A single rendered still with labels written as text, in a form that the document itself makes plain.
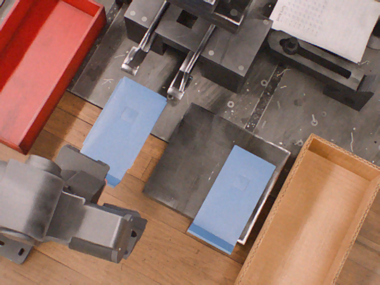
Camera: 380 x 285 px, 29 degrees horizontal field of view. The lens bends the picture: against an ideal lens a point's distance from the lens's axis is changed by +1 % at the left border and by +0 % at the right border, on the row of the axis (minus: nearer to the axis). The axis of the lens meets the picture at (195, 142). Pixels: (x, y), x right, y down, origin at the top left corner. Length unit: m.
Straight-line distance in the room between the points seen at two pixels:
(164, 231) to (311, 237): 0.22
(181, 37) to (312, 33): 0.21
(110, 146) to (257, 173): 0.23
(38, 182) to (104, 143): 0.29
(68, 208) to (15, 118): 0.37
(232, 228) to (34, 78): 0.38
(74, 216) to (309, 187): 0.44
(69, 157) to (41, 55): 0.30
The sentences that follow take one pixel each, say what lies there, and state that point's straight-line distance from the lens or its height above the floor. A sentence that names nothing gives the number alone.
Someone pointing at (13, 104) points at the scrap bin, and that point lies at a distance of 1.18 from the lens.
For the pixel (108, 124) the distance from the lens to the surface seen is 1.06.
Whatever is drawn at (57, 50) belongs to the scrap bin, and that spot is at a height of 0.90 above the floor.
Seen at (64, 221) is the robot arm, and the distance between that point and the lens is 0.82.
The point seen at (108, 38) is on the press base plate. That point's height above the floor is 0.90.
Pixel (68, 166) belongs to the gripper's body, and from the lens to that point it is 0.94.
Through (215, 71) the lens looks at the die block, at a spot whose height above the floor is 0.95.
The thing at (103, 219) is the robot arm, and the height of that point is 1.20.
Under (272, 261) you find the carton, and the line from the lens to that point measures 1.12.
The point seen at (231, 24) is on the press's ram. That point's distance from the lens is 0.96.
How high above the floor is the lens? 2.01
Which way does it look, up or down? 75 degrees down
